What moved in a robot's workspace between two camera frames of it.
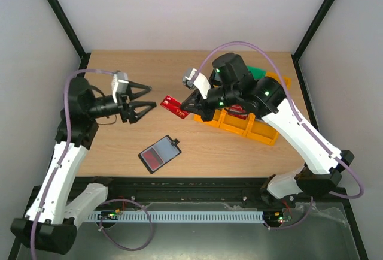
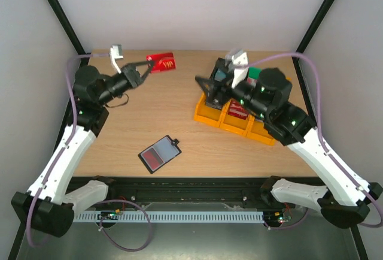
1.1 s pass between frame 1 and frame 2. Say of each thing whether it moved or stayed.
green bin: stayed
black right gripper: moved
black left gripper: moved
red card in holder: stayed
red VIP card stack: stayed
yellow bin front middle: stayed
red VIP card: moved
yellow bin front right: stayed
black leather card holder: stayed
